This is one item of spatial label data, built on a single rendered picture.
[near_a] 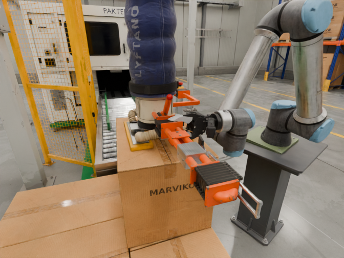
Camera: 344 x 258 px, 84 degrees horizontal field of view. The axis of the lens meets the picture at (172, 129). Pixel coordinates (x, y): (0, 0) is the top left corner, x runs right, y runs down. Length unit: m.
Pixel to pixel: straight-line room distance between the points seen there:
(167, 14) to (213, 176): 0.64
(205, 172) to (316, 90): 0.81
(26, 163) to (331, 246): 2.67
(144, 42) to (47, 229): 0.97
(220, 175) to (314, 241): 1.62
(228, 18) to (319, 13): 11.42
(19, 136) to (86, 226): 1.32
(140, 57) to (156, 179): 0.49
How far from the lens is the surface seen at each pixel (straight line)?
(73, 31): 2.03
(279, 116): 1.36
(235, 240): 1.76
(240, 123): 0.83
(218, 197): 0.41
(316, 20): 0.95
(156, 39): 0.83
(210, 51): 11.71
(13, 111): 2.16
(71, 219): 1.20
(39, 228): 1.23
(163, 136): 0.70
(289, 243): 1.90
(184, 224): 0.98
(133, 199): 0.81
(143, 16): 0.83
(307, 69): 1.05
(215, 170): 0.45
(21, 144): 2.26
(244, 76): 0.97
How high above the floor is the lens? 1.34
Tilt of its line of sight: 22 degrees down
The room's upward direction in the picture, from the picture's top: straight up
